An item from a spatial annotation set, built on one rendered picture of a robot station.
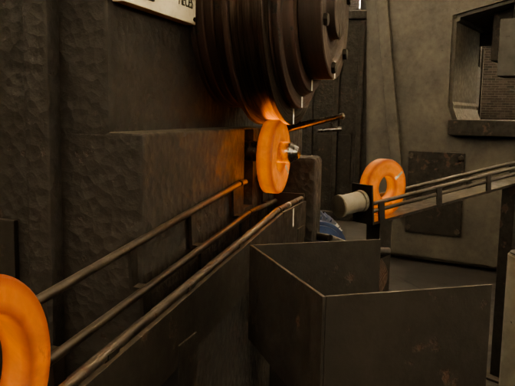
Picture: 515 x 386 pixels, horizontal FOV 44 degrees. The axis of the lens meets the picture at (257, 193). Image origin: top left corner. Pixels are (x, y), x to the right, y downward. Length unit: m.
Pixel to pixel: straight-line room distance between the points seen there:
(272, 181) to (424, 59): 2.80
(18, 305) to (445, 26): 3.60
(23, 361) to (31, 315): 0.04
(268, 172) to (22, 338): 0.77
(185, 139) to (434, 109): 3.02
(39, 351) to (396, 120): 3.54
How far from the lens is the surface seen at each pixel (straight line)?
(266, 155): 1.29
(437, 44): 4.02
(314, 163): 1.55
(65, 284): 0.78
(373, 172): 1.74
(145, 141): 0.95
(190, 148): 1.10
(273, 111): 1.28
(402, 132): 4.05
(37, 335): 0.64
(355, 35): 5.55
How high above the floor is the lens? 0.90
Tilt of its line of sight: 7 degrees down
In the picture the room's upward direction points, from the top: 1 degrees clockwise
